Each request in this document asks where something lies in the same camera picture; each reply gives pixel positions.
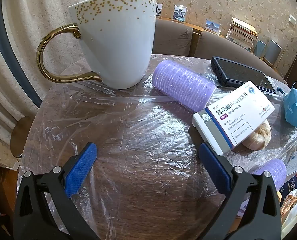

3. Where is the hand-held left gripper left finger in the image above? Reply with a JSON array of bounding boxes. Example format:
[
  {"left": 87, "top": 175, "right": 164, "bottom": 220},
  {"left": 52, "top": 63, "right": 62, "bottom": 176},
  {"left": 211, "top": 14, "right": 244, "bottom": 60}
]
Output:
[{"left": 13, "top": 142, "right": 99, "bottom": 240}]

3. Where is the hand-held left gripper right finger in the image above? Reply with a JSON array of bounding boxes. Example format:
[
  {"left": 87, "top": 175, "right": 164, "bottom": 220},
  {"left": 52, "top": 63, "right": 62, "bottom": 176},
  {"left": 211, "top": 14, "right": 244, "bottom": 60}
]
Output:
[{"left": 198, "top": 142, "right": 282, "bottom": 240}]

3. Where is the light blue paper packet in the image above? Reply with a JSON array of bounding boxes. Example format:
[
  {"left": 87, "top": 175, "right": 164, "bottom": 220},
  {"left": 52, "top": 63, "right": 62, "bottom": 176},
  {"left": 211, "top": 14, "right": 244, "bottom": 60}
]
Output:
[{"left": 283, "top": 81, "right": 297, "bottom": 131}]

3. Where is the white medicine box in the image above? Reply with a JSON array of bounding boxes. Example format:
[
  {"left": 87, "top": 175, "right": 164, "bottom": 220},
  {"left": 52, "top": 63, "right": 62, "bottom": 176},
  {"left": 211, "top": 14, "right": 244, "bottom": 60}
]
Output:
[{"left": 192, "top": 80, "right": 275, "bottom": 155}]

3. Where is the purple hair roller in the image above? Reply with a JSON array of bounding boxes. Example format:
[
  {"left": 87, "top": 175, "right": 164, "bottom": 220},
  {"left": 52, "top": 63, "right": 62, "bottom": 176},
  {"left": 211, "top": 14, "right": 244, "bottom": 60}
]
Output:
[
  {"left": 253, "top": 159, "right": 287, "bottom": 190},
  {"left": 152, "top": 60, "right": 217, "bottom": 113}
]

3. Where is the round wooden stool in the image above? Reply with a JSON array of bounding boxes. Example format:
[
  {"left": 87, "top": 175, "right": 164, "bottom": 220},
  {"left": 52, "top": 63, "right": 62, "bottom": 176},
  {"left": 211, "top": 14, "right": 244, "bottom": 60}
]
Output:
[{"left": 10, "top": 116, "right": 34, "bottom": 158}]

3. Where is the large grey cylinder speaker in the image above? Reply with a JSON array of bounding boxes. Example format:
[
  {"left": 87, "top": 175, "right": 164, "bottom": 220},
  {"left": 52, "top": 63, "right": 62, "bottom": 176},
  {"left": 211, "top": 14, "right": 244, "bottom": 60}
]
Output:
[{"left": 263, "top": 39, "right": 282, "bottom": 67}]

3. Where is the black flat case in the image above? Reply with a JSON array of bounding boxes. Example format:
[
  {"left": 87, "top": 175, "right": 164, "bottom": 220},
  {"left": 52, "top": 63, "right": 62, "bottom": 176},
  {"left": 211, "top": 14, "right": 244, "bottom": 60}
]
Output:
[{"left": 211, "top": 56, "right": 277, "bottom": 95}]

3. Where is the small blue cylinder speaker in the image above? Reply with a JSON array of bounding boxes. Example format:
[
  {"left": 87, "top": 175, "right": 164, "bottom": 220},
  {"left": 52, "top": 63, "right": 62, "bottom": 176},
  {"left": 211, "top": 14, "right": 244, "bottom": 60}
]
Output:
[{"left": 253, "top": 40, "right": 266, "bottom": 58}]

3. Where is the stack of books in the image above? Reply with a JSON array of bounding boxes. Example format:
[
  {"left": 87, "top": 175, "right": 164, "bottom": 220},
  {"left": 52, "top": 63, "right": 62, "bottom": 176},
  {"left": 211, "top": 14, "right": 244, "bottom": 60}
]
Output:
[{"left": 225, "top": 17, "right": 259, "bottom": 53}]

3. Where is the brown upholstered chair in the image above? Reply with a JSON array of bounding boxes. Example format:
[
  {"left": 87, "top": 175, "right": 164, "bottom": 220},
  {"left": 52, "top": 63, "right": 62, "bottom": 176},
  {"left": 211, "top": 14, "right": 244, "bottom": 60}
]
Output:
[
  {"left": 152, "top": 18, "right": 193, "bottom": 57},
  {"left": 194, "top": 31, "right": 287, "bottom": 85}
]

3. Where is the beige striped curtain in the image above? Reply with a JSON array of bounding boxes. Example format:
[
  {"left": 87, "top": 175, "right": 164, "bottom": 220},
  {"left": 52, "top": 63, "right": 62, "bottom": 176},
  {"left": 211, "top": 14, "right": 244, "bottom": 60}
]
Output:
[{"left": 0, "top": 0, "right": 119, "bottom": 155}]

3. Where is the white drawstring bag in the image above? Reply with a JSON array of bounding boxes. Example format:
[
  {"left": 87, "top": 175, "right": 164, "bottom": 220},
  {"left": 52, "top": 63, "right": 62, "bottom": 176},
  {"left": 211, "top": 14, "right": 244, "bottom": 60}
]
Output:
[{"left": 280, "top": 189, "right": 297, "bottom": 234}]

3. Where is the white mug with gold handle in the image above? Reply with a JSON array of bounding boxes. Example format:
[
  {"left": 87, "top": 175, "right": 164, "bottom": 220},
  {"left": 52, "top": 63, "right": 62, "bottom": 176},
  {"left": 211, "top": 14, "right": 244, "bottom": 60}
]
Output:
[{"left": 36, "top": 0, "right": 157, "bottom": 90}]

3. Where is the photo frame with building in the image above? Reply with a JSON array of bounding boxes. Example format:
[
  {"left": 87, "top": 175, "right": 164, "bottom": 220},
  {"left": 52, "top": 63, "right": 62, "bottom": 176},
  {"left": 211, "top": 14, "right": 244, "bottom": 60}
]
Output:
[{"left": 204, "top": 19, "right": 221, "bottom": 35}]

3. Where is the photo frame with seated person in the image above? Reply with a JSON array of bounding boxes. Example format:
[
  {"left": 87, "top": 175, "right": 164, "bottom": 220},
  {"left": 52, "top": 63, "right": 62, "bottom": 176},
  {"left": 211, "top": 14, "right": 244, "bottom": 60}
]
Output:
[{"left": 172, "top": 5, "right": 188, "bottom": 22}]

